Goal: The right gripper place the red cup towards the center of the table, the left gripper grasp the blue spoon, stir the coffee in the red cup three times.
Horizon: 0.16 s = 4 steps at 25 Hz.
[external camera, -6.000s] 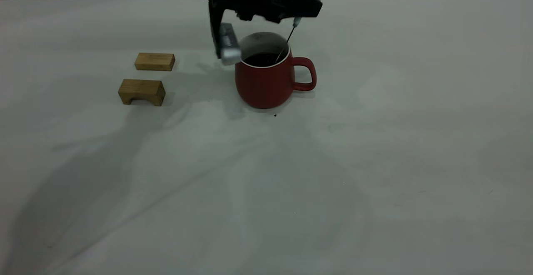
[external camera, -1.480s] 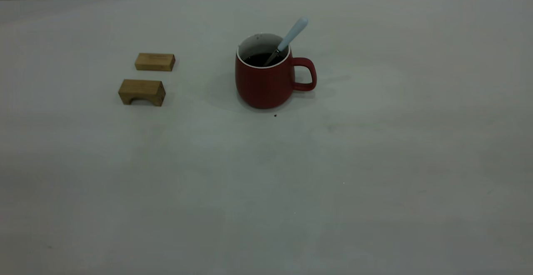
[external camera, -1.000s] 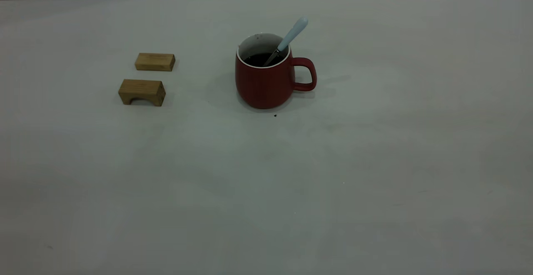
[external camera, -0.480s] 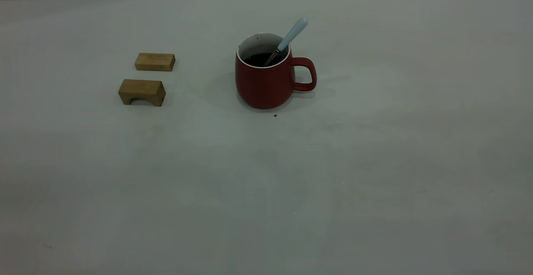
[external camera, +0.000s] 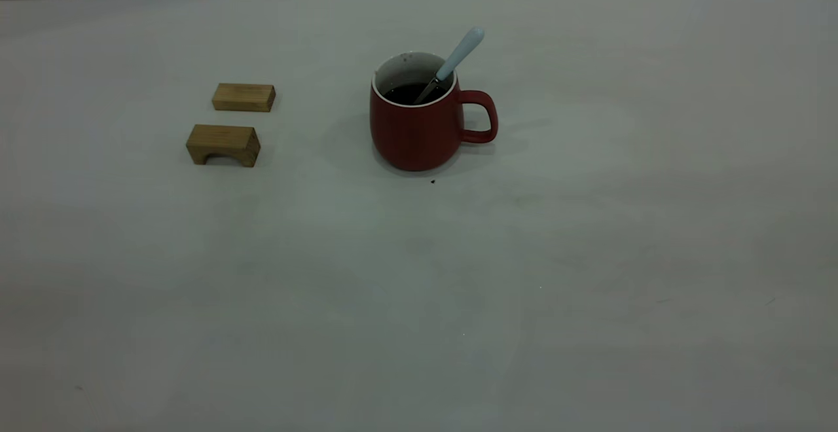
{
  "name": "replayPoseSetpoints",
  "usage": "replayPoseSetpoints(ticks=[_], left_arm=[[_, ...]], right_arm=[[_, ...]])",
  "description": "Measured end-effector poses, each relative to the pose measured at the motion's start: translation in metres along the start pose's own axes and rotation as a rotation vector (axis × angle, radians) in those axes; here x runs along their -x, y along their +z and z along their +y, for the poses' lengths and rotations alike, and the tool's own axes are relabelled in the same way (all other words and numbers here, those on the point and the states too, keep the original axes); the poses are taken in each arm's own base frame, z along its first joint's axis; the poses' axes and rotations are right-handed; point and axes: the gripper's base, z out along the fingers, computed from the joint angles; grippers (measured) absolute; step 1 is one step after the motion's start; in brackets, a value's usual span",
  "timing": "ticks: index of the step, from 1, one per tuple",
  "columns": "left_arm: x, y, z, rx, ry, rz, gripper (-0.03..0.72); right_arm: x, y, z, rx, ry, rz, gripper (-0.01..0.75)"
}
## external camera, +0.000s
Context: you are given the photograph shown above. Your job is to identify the red ceramic mug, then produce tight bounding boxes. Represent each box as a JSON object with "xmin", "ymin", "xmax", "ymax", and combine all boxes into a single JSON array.
[{"xmin": 369, "ymin": 52, "xmax": 499, "ymax": 173}]

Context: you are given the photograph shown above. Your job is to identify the metal spoon with white handle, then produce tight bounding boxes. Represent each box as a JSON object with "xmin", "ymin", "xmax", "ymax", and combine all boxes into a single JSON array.
[{"xmin": 412, "ymin": 26, "xmax": 486, "ymax": 106}]

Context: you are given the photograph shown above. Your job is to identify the flat rectangular wooden block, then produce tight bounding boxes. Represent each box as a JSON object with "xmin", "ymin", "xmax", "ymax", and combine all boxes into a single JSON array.
[{"xmin": 211, "ymin": 82, "xmax": 276, "ymax": 113}]

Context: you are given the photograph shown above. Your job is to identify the arched wooden block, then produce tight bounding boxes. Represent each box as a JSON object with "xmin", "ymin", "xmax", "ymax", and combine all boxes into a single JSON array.
[{"xmin": 186, "ymin": 124, "xmax": 261, "ymax": 168}]

